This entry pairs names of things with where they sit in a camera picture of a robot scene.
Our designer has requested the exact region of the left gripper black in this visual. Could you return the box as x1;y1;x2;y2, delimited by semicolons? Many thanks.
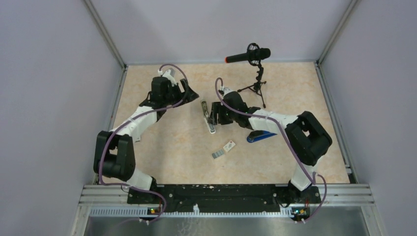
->
163;78;198;108

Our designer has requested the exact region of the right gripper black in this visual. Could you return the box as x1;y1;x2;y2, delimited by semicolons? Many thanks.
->
208;102;238;125

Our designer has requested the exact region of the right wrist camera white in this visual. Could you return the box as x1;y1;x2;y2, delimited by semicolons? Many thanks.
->
218;87;234;97

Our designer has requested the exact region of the black microphone orange tip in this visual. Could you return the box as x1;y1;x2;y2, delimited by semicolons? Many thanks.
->
225;48;271;63

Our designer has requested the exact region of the blue stapler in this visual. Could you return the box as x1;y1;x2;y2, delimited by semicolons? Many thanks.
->
246;130;276;143

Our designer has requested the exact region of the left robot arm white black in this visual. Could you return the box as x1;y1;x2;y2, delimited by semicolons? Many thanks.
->
93;76;199;203

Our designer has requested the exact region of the small white staple box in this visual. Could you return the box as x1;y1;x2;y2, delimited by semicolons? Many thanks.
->
223;140;236;152

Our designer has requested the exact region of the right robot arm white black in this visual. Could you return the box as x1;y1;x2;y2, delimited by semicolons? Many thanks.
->
210;88;332;203

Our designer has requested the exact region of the grey staple strip block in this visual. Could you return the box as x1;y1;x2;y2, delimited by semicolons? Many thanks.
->
211;149;225;159

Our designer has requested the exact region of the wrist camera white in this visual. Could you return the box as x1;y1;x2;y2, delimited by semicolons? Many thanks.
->
158;68;177;86
218;87;234;97

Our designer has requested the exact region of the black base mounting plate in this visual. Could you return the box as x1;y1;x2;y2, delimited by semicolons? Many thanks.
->
127;184;321;213

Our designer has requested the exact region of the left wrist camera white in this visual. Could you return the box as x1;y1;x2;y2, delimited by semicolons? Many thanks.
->
158;68;177;86

